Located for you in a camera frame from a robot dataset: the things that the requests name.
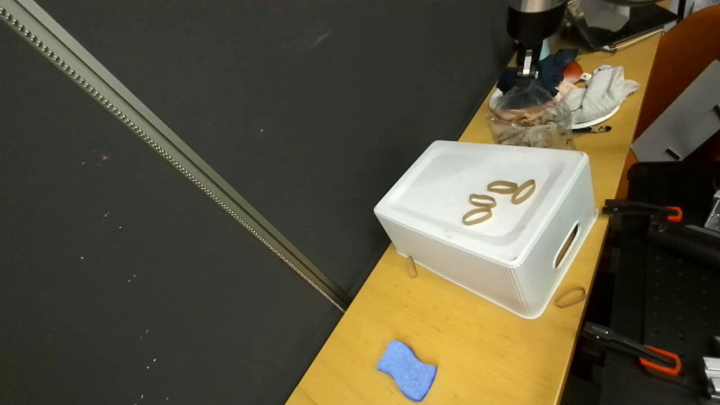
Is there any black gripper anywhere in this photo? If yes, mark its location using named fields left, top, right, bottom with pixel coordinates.
left=507, top=5, right=568, bottom=79

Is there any clear bag of rubber bands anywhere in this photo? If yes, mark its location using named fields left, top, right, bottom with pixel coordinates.
left=486, top=77, right=578, bottom=150

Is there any tan rubber band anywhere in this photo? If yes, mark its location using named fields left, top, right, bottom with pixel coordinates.
left=459, top=206, right=496, bottom=227
left=466, top=191, right=500, bottom=211
left=554, top=283, right=590, bottom=311

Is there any white upside-down plastic bin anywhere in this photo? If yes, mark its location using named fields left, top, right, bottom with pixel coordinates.
left=371, top=136, right=600, bottom=321

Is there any navy blue cloth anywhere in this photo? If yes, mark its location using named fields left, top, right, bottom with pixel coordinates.
left=498, top=47, right=580, bottom=97

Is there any grey knit cloth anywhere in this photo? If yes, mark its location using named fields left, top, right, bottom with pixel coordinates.
left=564, top=63, right=641, bottom=116

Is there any white plate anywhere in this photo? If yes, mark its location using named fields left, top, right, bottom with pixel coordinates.
left=490, top=80, right=623, bottom=132

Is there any white crumpled paper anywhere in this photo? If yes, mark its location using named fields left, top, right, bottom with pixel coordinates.
left=580, top=0, right=640, bottom=34

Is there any black flat device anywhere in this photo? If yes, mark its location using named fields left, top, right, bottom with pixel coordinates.
left=568, top=1, right=682, bottom=53

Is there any grey slotted panel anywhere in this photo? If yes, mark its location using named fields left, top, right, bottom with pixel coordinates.
left=631, top=59, right=720, bottom=164

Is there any black orange bar clamp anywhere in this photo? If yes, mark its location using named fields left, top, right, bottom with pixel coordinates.
left=600, top=198, right=686, bottom=224
left=582, top=321, right=684, bottom=377

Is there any black perforated cart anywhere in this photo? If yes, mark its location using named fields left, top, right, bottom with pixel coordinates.
left=561, top=159, right=720, bottom=405

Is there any blue wavy sponge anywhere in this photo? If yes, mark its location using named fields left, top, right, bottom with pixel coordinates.
left=374, top=338, right=439, bottom=405

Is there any grey metal wall rail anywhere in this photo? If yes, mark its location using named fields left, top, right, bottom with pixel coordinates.
left=0, top=0, right=351, bottom=313

